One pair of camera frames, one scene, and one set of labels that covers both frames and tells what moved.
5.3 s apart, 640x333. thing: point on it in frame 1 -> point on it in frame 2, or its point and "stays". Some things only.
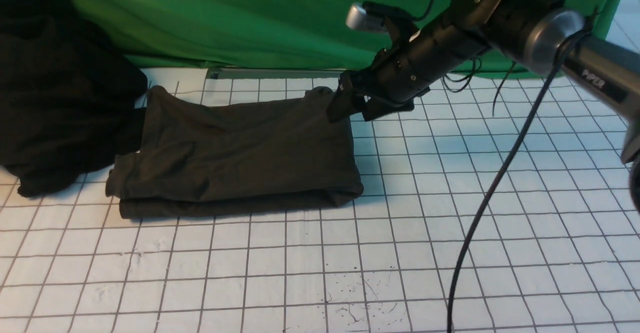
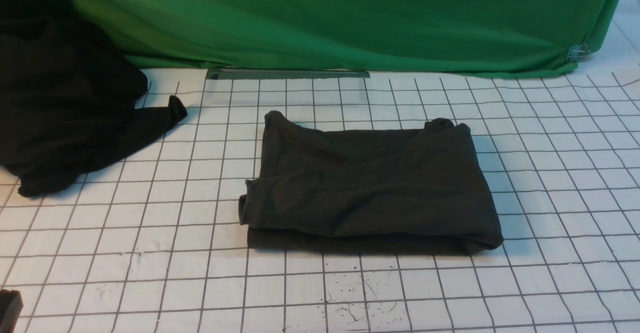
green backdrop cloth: (296, 20) stays
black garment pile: (67, 96) stays
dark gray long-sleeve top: (260, 153) -> (407, 190)
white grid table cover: (563, 255) stays
